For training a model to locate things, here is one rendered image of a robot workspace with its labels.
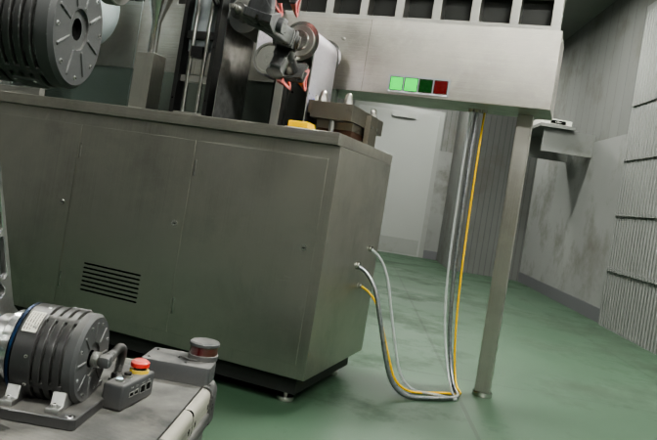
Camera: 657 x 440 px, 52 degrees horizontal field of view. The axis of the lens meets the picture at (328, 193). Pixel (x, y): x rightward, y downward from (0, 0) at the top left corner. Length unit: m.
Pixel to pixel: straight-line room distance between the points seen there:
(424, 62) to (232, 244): 1.07
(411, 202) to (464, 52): 7.41
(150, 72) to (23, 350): 1.83
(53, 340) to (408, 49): 1.92
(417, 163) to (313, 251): 7.95
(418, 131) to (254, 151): 7.92
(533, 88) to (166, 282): 1.51
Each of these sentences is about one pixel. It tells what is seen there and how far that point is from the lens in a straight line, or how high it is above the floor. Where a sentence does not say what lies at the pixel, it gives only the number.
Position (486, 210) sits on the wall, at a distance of 8.84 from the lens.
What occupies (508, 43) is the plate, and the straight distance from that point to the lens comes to 2.73.
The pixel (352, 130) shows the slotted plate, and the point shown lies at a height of 0.94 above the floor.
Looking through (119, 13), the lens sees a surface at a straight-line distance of 3.26.
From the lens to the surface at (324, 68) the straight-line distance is 2.66.
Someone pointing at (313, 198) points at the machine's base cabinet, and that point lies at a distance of 2.18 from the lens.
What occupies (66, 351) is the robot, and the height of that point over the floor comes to 0.36.
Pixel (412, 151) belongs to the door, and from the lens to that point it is 10.08.
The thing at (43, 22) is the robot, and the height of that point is 0.87.
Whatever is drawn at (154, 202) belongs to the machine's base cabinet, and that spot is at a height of 0.58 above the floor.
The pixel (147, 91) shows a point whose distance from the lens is 2.94.
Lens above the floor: 0.70
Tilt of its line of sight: level
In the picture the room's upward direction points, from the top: 9 degrees clockwise
